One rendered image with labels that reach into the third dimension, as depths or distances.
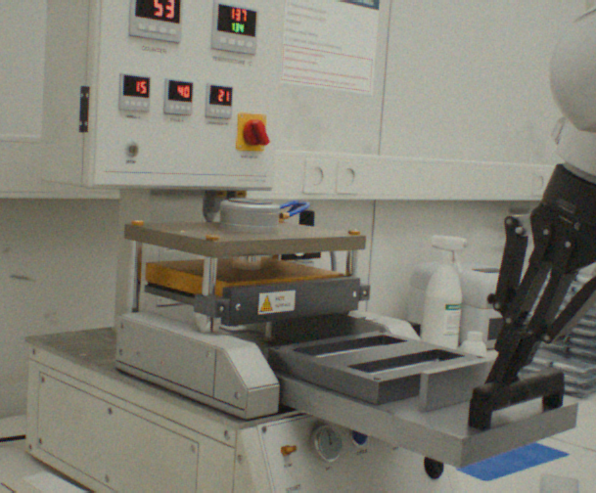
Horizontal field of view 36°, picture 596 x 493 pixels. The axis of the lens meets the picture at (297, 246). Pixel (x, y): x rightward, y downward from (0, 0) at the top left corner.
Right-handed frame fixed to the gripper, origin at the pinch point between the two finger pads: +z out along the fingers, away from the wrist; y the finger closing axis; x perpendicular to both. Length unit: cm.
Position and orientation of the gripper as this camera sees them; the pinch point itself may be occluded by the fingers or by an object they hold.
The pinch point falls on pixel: (510, 358)
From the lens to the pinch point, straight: 95.6
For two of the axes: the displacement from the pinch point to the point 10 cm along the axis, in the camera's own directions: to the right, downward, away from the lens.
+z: -3.1, 8.8, 3.5
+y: 6.4, 4.7, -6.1
